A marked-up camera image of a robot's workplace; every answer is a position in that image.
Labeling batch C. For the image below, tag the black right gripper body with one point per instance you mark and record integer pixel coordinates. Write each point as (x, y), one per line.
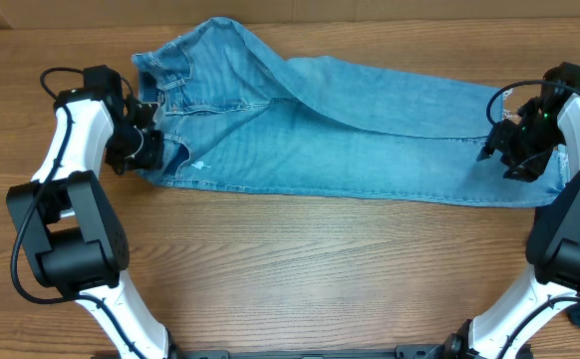
(505, 145)

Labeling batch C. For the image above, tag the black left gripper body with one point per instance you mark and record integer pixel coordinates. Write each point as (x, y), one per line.
(146, 134)

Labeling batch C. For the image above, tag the blue denim jeans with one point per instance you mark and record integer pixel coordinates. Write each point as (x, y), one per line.
(235, 116)

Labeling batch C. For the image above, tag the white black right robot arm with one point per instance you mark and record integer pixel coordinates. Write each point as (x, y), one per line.
(550, 282)

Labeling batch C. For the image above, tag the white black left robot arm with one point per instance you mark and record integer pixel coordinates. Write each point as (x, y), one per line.
(70, 244)

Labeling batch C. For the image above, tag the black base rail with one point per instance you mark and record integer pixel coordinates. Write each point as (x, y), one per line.
(409, 351)

